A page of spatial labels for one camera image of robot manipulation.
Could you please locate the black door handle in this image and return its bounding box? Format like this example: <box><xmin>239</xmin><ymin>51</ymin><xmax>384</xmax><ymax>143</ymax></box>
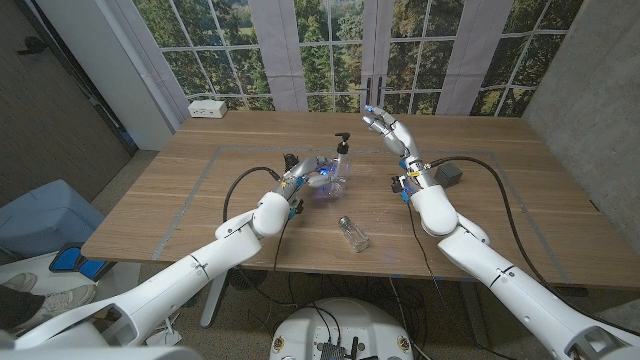
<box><xmin>16</xmin><ymin>35</ymin><xmax>50</xmax><ymax>56</ymax></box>

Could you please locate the grey table leg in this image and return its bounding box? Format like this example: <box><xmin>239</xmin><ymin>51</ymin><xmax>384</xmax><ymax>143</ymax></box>
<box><xmin>459</xmin><ymin>287</ymin><xmax>490</xmax><ymax>350</ymax></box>

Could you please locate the grey cube speaker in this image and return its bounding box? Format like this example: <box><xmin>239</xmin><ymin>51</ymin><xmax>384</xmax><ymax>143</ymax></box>
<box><xmin>433</xmin><ymin>162</ymin><xmax>464</xmax><ymax>190</ymax></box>

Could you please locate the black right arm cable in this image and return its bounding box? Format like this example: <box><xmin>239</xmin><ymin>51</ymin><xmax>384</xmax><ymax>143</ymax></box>
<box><xmin>429</xmin><ymin>155</ymin><xmax>640</xmax><ymax>337</ymax></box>

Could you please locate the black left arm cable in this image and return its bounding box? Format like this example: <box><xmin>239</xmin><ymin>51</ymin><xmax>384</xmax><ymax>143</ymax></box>
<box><xmin>222</xmin><ymin>166</ymin><xmax>282</xmax><ymax>224</ymax></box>

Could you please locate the black spray head white tube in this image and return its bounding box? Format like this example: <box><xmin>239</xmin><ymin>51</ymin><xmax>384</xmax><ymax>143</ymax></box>
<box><xmin>334</xmin><ymin>131</ymin><xmax>352</xmax><ymax>179</ymax></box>

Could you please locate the clear plastic spray bottle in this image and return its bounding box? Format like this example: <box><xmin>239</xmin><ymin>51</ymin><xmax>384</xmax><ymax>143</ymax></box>
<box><xmin>314</xmin><ymin>152</ymin><xmax>351</xmax><ymax>199</ymax></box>

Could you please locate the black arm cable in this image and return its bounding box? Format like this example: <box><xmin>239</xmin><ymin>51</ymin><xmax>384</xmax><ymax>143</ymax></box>
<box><xmin>429</xmin><ymin>155</ymin><xmax>640</xmax><ymax>337</ymax></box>
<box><xmin>222</xmin><ymin>166</ymin><xmax>282</xmax><ymax>224</ymax></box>

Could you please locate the small clear glass jar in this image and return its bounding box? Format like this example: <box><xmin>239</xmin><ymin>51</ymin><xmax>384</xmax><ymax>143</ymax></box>
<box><xmin>337</xmin><ymin>215</ymin><xmax>371</xmax><ymax>254</ymax></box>

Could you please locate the blue and black foot pedal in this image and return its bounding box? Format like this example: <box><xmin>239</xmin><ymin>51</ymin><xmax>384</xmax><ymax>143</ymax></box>
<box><xmin>48</xmin><ymin>242</ymin><xmax>117</xmax><ymax>282</ymax></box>

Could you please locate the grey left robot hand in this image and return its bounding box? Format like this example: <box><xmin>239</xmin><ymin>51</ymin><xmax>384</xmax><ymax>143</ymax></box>
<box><xmin>273</xmin><ymin>155</ymin><xmax>346</xmax><ymax>201</ymax></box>

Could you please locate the white robot torso shell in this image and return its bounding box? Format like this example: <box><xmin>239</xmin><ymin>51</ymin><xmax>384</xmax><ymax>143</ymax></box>
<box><xmin>0</xmin><ymin>345</ymin><xmax>204</xmax><ymax>360</ymax></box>

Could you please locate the white table leg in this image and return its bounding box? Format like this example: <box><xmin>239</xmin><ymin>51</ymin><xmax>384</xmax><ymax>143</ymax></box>
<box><xmin>200</xmin><ymin>269</ymin><xmax>230</xmax><ymax>330</ymax></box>

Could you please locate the dark trouser leg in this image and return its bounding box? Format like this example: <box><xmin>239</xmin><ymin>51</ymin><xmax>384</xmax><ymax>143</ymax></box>
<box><xmin>0</xmin><ymin>284</ymin><xmax>46</xmax><ymax>331</ymax></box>

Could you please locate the blue-grey plastic bin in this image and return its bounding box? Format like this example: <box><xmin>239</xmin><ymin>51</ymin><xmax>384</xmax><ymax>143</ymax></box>
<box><xmin>0</xmin><ymin>179</ymin><xmax>106</xmax><ymax>261</ymax></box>

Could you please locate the dark wooden door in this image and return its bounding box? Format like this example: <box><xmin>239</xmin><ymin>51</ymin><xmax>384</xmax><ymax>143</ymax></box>
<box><xmin>0</xmin><ymin>0</ymin><xmax>139</xmax><ymax>206</ymax></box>

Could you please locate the printed window backdrop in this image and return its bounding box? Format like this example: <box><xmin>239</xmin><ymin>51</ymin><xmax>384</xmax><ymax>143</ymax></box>
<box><xmin>107</xmin><ymin>0</ymin><xmax>586</xmax><ymax>119</ymax></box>

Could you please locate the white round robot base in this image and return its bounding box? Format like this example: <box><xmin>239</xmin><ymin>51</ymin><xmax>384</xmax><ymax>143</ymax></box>
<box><xmin>268</xmin><ymin>297</ymin><xmax>415</xmax><ymax>360</ymax></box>

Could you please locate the white toy airplane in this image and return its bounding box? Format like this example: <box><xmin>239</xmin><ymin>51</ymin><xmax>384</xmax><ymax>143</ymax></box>
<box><xmin>145</xmin><ymin>314</ymin><xmax>184</xmax><ymax>348</ymax></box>

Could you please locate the white power strip box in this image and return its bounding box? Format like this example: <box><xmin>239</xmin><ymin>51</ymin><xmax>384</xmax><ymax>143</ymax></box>
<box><xmin>187</xmin><ymin>99</ymin><xmax>228</xmax><ymax>120</ymax></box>

